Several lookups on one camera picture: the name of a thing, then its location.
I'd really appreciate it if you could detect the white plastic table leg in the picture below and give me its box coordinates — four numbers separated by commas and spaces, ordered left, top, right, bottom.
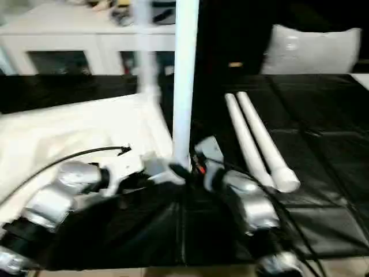
133, 0, 163, 102
236, 91, 302, 193
172, 0, 200, 171
224, 92, 277, 190

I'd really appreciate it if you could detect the white plastic table top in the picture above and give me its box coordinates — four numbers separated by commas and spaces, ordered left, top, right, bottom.
0, 91, 191, 226

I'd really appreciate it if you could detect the black work mat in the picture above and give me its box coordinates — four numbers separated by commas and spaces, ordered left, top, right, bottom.
0, 73, 369, 272

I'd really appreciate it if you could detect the red packet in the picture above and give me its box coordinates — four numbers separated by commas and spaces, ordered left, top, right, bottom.
123, 53, 134, 73

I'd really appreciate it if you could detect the black cabinet with gold label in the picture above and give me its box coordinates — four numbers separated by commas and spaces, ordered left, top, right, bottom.
195, 0, 275, 76

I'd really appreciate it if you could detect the white sideboard cabinet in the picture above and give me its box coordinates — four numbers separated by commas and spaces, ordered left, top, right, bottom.
0, 2, 177, 76

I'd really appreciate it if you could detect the black round helmet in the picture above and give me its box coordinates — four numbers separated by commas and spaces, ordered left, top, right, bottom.
152, 0, 177, 24

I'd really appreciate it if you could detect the grey cushion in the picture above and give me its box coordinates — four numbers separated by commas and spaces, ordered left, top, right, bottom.
261, 24, 363, 75

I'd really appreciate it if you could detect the black crumpled bundle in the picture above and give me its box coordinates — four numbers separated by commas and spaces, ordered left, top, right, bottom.
109, 5, 136, 27

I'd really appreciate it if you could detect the white flat board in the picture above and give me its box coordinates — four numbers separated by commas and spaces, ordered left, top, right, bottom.
350, 73, 369, 91

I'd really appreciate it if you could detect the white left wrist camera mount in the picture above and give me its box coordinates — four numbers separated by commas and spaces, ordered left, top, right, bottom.
103, 149, 145, 197

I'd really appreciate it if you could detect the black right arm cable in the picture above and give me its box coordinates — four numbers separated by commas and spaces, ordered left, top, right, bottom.
201, 157, 327, 277

